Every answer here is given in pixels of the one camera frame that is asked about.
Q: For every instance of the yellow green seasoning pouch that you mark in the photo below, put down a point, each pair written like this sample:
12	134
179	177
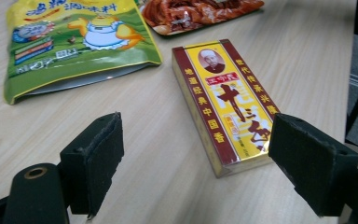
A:
74	46

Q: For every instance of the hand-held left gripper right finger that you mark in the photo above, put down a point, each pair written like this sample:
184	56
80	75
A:
313	158

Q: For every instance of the yellow and red seasoning box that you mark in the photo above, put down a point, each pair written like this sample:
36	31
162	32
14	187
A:
227	105

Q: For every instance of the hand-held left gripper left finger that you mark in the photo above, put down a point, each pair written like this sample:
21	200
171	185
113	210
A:
96	155

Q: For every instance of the red green sauce packet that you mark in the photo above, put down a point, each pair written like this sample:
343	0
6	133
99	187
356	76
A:
199	14

